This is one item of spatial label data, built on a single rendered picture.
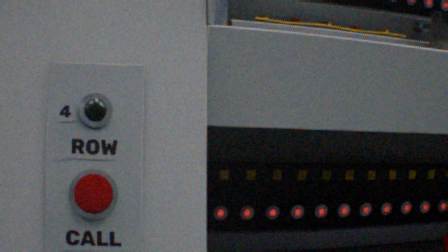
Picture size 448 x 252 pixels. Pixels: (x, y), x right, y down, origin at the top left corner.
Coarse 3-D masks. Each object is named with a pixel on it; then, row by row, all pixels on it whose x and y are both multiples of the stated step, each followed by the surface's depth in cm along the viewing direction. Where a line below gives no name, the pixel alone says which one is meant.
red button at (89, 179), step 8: (88, 176) 21; (96, 176) 21; (80, 184) 20; (88, 184) 20; (96, 184) 21; (104, 184) 21; (80, 192) 20; (88, 192) 20; (96, 192) 21; (104, 192) 21; (112, 192) 21; (80, 200) 20; (88, 200) 20; (96, 200) 20; (104, 200) 21; (80, 208) 20; (88, 208) 20; (96, 208) 20; (104, 208) 21
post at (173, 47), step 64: (0, 0) 21; (64, 0) 22; (128, 0) 23; (192, 0) 23; (0, 64) 21; (128, 64) 22; (192, 64) 23; (0, 128) 20; (192, 128) 22; (0, 192) 20; (192, 192) 22
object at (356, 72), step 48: (240, 0) 31; (288, 0) 32; (336, 0) 45; (384, 0) 46; (432, 0) 47; (240, 48) 24; (288, 48) 24; (336, 48) 25; (384, 48) 25; (432, 48) 30; (240, 96) 24; (288, 96) 25; (336, 96) 25; (384, 96) 26; (432, 96) 26
